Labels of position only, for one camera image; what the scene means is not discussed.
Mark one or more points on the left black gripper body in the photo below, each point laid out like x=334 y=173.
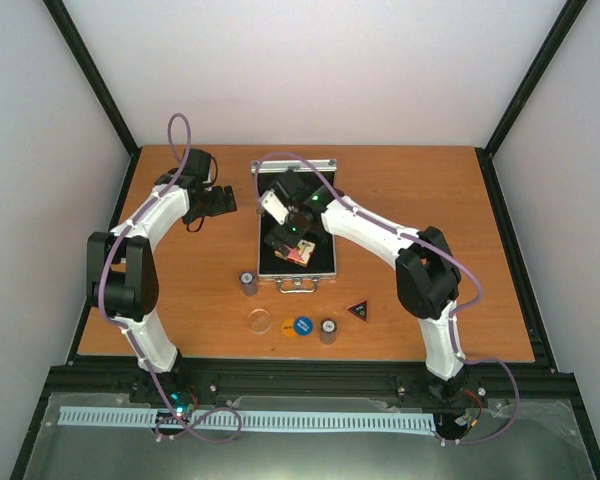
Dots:
x=195 y=214

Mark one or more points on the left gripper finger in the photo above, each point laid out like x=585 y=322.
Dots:
x=224 y=192
x=221 y=206

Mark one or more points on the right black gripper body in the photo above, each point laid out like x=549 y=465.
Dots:
x=295 y=235

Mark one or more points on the aluminium poker case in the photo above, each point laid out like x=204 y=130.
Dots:
x=288 y=277

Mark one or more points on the red playing card deck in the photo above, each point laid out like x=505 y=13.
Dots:
x=299 y=255

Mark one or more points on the brown black chip stack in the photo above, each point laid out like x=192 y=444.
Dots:
x=328 y=331

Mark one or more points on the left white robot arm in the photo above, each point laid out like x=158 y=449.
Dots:
x=122 y=281

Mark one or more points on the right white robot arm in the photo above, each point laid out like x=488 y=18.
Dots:
x=427 y=281

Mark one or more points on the chip stack in clear tube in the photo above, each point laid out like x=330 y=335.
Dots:
x=248 y=282

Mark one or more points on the clear round tube lid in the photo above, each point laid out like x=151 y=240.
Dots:
x=259 y=321

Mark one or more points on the orange round button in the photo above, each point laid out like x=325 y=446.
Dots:
x=287 y=328

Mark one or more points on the blue small blind button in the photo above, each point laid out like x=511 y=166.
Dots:
x=303 y=326

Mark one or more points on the black triangular dealer button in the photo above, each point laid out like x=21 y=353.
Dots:
x=360 y=310

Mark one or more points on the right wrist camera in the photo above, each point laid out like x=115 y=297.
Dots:
x=272 y=205

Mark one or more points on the light blue cable duct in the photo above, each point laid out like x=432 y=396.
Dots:
x=252 y=421

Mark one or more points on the black aluminium frame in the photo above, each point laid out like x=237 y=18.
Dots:
x=304 y=379

